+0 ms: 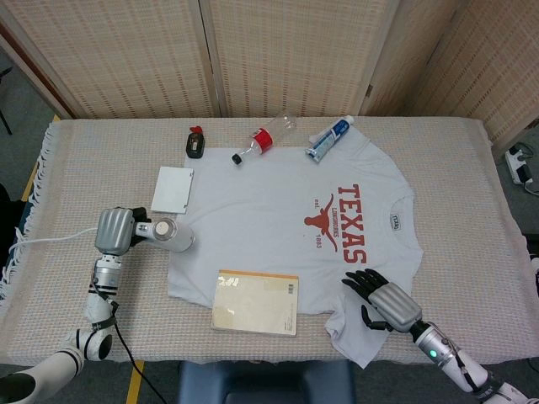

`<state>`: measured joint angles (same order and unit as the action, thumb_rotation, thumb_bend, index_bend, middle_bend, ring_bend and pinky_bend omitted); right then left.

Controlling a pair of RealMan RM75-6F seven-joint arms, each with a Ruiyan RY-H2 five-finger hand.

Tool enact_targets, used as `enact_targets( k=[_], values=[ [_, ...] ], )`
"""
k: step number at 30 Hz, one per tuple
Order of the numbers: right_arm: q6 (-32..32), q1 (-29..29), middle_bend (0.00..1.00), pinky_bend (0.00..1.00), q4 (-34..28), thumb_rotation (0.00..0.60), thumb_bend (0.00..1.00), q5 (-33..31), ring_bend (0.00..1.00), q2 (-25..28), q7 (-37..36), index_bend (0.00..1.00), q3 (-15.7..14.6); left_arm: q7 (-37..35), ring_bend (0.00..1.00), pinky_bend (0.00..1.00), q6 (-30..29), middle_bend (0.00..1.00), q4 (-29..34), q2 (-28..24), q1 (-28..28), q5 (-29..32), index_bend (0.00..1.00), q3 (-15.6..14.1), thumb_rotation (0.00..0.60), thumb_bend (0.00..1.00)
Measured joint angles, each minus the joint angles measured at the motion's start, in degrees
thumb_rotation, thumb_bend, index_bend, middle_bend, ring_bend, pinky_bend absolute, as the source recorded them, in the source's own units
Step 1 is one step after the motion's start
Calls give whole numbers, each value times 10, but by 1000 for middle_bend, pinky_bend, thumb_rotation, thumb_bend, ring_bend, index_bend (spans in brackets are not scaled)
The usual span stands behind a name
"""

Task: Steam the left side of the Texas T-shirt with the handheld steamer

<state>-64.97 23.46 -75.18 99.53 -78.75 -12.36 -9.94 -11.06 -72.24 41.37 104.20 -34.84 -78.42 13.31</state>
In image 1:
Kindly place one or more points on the wicker folding screen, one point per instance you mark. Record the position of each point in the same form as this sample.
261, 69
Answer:
126, 54

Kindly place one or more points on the small black red device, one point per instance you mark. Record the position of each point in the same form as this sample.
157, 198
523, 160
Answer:
196, 145

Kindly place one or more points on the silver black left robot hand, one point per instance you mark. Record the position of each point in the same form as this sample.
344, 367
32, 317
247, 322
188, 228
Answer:
111, 231

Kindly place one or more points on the white power strip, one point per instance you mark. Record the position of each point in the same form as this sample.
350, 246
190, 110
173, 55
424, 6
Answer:
519, 166

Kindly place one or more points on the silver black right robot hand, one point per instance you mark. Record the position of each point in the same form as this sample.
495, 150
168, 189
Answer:
393, 305

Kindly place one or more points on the blue white toothpaste tube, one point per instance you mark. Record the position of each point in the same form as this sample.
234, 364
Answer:
328, 139

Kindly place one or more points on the white flat box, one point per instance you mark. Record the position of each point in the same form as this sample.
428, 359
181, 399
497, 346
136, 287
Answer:
172, 189

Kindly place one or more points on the white Texas print T-shirt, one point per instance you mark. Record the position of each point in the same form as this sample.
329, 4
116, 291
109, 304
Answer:
252, 219

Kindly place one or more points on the beige woven tablecloth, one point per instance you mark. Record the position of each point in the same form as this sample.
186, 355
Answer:
455, 252

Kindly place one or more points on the clear bottle with red label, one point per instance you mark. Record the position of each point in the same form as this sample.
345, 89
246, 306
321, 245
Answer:
263, 141

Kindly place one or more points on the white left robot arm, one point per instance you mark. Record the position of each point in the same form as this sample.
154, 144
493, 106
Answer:
99, 303

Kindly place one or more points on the cream cover book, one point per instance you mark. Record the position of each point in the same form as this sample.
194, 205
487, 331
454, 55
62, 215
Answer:
257, 307

